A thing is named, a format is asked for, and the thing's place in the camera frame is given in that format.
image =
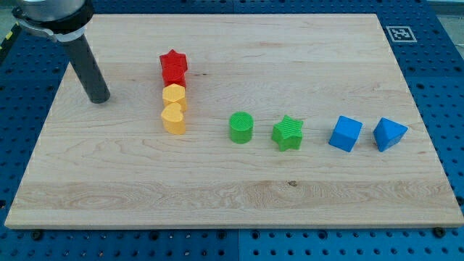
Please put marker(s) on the blue cube block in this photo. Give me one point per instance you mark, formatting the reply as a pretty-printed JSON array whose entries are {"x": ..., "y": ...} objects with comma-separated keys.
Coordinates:
[{"x": 345, "y": 133}]

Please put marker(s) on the red star block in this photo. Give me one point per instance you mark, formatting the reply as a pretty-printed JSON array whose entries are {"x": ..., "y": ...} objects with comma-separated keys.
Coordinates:
[{"x": 173, "y": 58}]

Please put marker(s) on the wooden board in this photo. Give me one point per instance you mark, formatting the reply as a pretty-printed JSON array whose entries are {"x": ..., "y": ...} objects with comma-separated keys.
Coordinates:
[{"x": 114, "y": 166}]

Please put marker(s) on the red round block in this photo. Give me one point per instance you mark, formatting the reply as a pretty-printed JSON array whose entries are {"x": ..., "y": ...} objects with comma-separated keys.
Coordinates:
[{"x": 174, "y": 75}]

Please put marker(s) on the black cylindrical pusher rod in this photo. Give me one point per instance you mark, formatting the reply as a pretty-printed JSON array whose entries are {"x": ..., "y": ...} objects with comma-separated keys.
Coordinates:
[{"x": 86, "y": 68}]

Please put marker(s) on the white fiducial marker tag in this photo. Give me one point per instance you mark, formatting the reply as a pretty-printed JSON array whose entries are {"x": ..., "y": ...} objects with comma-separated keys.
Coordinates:
[{"x": 401, "y": 34}]

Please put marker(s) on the robot arm silver flange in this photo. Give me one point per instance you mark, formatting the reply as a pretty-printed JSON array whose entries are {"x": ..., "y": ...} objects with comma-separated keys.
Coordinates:
[{"x": 58, "y": 20}]

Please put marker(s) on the yellow hexagon block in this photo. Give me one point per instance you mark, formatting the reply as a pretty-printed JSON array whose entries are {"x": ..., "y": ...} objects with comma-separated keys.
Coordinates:
[{"x": 175, "y": 93}]

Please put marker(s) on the green cylinder block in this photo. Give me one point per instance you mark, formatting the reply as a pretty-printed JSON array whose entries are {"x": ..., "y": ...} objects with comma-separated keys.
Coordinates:
[{"x": 241, "y": 127}]

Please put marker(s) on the blue triangular prism block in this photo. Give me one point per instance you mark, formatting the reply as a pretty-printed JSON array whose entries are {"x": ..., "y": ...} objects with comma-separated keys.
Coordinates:
[{"x": 388, "y": 133}]

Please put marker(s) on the yellow heart block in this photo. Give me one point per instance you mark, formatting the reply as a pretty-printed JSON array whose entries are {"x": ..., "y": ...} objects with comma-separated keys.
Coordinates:
[{"x": 173, "y": 119}]

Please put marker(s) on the green star block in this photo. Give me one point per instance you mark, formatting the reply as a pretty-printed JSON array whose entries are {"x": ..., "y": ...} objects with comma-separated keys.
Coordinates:
[{"x": 288, "y": 133}]

